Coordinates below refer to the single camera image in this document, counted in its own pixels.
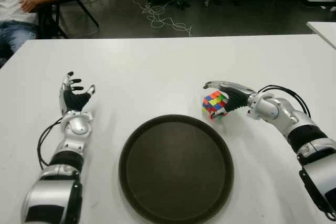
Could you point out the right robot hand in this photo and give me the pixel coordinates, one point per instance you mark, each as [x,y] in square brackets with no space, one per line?
[237,98]

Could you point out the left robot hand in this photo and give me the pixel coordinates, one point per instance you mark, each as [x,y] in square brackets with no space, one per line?
[73,100]

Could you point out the multicoloured Rubik's cube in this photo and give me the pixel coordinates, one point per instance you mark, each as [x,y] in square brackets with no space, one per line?
[212,102]

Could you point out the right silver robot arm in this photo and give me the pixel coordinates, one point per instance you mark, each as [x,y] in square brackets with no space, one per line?
[307,134]

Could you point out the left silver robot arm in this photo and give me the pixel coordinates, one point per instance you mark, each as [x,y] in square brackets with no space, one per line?
[76,127]

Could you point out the dark brown round plate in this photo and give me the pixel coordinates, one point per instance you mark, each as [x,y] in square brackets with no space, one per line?
[176,171]

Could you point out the white side table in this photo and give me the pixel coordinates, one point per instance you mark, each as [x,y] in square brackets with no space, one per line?
[324,28]

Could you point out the small white floor object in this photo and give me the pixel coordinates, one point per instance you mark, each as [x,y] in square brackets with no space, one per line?
[333,9]

